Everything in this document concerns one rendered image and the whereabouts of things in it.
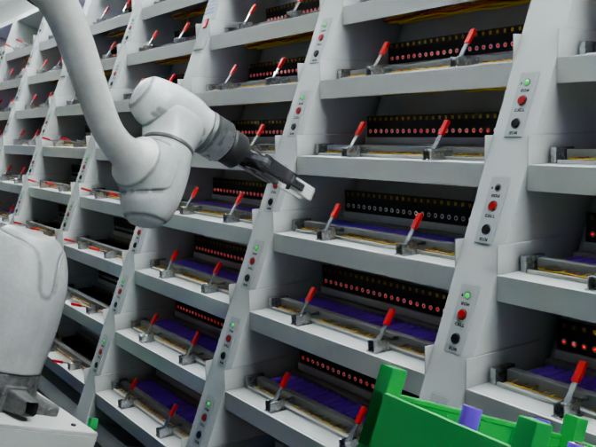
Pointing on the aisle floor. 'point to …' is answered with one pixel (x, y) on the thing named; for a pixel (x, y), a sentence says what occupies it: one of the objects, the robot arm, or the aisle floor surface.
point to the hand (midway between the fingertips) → (296, 187)
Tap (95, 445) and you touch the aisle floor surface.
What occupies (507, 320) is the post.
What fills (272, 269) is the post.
